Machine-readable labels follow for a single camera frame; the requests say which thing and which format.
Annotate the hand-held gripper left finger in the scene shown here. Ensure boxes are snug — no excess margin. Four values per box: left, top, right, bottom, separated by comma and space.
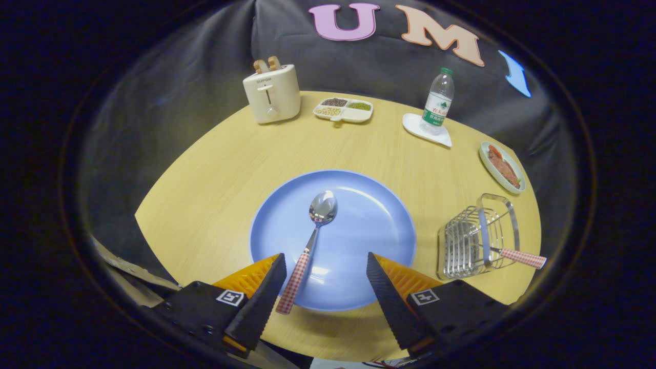
154, 253, 288, 359

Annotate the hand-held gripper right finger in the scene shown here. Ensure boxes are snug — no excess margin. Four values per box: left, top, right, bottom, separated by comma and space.
366, 252, 509, 359

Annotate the spoon with red checked handle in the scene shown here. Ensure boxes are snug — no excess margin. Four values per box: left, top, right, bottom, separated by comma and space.
276, 190, 338, 315

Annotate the fork with red checked handle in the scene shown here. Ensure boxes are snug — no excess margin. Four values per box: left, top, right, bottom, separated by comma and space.
489, 246, 547, 270

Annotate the blue plate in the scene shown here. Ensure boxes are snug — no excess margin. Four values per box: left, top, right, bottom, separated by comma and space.
250, 170, 417, 312

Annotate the person's beige clothing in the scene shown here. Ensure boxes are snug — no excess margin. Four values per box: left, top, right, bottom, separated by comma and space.
92, 238, 180, 308

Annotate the pale green oval plate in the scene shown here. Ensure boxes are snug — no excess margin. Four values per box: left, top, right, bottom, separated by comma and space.
479, 141, 527, 195

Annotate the sliced red meat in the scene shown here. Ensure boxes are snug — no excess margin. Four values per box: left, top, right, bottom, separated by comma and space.
487, 145, 521, 189

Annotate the white square coaster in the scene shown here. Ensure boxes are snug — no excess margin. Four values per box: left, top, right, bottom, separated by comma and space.
402, 113, 453, 149

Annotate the white divided dish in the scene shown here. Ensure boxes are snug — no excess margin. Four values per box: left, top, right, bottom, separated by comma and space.
313, 97, 374, 124

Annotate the clear water bottle green cap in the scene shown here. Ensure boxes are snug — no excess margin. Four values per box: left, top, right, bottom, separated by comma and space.
420, 67, 455, 136

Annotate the cream toaster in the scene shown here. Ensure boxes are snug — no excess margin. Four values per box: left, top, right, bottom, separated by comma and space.
242, 64, 302, 125

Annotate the metal wire cutlery basket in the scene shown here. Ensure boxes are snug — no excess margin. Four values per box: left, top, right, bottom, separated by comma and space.
437, 193, 520, 280

